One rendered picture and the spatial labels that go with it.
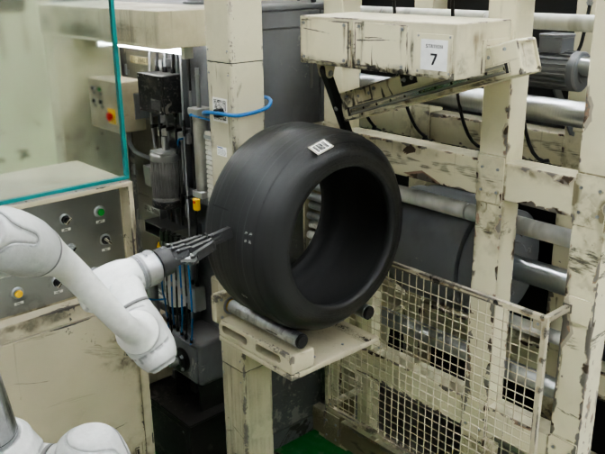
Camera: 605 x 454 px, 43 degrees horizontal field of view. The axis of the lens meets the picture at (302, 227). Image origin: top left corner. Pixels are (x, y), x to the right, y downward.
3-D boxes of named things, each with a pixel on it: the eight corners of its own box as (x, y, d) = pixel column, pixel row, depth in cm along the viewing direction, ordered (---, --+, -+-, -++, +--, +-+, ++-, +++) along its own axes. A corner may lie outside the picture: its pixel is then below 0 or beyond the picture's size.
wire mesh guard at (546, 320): (324, 407, 298) (324, 238, 275) (328, 405, 299) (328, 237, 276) (526, 525, 234) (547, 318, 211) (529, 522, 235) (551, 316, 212)
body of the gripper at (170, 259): (162, 256, 189) (193, 242, 194) (144, 247, 195) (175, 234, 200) (167, 283, 192) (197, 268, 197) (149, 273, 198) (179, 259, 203)
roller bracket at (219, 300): (212, 322, 245) (210, 293, 242) (304, 287, 270) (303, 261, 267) (218, 324, 243) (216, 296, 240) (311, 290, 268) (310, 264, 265)
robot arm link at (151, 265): (123, 252, 191) (143, 243, 195) (130, 284, 195) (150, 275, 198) (142, 262, 185) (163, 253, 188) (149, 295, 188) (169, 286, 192)
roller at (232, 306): (237, 307, 248) (226, 313, 245) (235, 295, 246) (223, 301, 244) (309, 344, 223) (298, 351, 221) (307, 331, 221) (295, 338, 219)
